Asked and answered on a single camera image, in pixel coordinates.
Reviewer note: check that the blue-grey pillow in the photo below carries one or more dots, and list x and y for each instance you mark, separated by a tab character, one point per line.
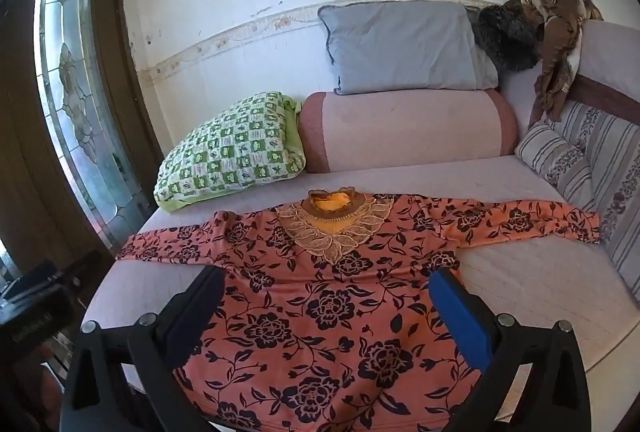
400	47

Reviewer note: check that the pink bolster cushion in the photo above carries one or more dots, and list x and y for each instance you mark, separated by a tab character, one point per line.
400	127

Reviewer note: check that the green checkered pillow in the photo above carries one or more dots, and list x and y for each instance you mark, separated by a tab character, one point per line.
225	147

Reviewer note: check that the wooden door with stained glass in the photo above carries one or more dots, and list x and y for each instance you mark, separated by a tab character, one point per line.
75	112

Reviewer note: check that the dark furry cushion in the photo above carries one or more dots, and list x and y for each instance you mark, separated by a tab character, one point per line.
505	37

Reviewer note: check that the brown crumpled cloth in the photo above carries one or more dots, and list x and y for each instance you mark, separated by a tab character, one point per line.
560	27

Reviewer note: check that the orange floral blouse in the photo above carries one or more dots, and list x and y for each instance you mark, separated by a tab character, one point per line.
320	312

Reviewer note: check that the large striped floral cushion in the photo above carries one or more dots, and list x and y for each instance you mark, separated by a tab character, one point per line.
620	192

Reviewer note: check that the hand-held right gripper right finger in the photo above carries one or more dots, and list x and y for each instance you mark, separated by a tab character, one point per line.
460	317

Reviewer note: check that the small striped floral cushion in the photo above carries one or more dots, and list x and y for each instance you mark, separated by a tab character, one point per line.
555	157

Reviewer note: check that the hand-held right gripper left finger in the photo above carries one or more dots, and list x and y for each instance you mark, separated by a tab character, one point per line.
192	314

